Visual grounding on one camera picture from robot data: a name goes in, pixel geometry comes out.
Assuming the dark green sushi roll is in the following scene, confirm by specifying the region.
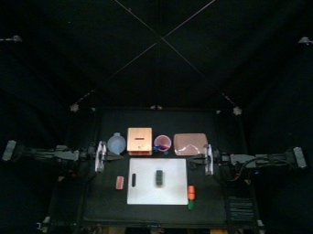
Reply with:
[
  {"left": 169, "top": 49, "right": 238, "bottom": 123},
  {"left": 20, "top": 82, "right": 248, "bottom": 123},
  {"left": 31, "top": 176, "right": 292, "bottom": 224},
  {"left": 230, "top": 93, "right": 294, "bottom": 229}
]
[{"left": 154, "top": 169, "right": 165, "bottom": 188}]

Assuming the light blue plastic bowl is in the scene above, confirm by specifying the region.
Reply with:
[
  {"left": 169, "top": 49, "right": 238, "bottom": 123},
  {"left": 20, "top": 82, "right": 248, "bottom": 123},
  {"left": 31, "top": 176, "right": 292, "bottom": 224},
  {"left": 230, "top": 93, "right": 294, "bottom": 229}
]
[{"left": 107, "top": 132, "right": 129, "bottom": 155}]

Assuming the pink square plate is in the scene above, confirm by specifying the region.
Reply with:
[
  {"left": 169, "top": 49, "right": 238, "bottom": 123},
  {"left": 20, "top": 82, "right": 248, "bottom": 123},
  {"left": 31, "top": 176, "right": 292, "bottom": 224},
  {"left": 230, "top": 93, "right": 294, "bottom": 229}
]
[{"left": 173, "top": 133, "right": 209, "bottom": 157}]

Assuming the wooden box with slot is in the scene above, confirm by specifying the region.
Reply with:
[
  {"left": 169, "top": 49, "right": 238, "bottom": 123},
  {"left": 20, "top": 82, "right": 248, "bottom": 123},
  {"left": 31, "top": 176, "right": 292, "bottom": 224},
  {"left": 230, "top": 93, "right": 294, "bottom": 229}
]
[{"left": 126, "top": 127, "right": 154, "bottom": 156}]

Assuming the red rectangular block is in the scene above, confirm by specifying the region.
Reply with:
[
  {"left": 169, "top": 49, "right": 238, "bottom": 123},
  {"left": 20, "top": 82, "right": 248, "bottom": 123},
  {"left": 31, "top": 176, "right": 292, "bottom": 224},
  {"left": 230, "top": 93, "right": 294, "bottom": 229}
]
[{"left": 115, "top": 175, "right": 126, "bottom": 191}]

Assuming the white cutting board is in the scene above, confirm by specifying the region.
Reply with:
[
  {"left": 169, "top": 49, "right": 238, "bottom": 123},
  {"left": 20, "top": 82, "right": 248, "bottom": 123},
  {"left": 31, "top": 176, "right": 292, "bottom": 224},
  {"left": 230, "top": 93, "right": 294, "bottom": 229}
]
[{"left": 126, "top": 157, "right": 190, "bottom": 206}]

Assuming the blue toy in cup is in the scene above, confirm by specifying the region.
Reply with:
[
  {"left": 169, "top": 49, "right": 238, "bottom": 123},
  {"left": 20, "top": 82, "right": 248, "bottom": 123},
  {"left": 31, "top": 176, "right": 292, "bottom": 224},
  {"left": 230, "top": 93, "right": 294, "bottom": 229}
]
[{"left": 153, "top": 144, "right": 171, "bottom": 154}]

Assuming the pink plastic cup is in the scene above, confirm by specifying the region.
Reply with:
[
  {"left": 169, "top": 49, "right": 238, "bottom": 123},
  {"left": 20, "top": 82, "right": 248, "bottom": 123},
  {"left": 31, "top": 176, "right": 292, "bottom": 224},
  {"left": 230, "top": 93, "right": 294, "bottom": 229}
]
[{"left": 153, "top": 134, "right": 174, "bottom": 153}]

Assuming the white text label sticker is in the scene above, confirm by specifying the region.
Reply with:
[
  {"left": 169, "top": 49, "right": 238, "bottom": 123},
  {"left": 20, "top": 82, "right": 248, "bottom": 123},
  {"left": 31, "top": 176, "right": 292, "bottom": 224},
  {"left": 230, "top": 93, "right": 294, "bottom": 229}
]
[{"left": 226, "top": 195, "right": 256, "bottom": 224}]

